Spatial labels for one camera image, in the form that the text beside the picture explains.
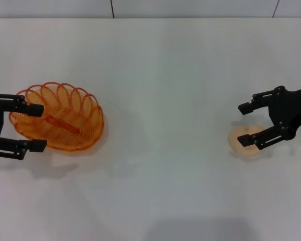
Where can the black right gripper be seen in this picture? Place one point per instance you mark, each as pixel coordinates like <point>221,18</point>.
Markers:
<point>291,108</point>

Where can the pale round bread bun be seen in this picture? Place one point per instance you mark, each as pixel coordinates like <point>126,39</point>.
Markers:
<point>243,130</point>

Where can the orange woven plastic basket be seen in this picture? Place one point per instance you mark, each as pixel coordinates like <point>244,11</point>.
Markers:
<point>65,105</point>

